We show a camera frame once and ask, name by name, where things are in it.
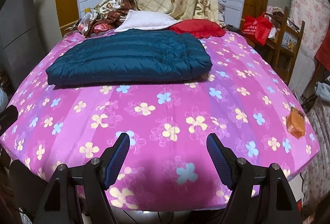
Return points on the red cushion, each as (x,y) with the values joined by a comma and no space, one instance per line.
(199,28)

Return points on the dark blue puffer jacket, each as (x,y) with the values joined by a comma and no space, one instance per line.
(132,56)

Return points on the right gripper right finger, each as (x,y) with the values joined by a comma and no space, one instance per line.
(259,194)

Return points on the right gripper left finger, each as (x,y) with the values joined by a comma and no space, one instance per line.
(60,202)

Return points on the red shopping bag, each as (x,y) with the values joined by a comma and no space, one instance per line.
(257,29)

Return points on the pink floral bed sheet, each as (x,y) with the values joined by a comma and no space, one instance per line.
(242,100)

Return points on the white pillow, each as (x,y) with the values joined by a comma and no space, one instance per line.
(147,21)

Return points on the red cloth at right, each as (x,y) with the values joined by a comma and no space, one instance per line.
(323,53)

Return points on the brown floral blanket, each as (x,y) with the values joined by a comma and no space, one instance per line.
(108,14)

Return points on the grey wardrobe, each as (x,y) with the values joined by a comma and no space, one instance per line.
(29,30)

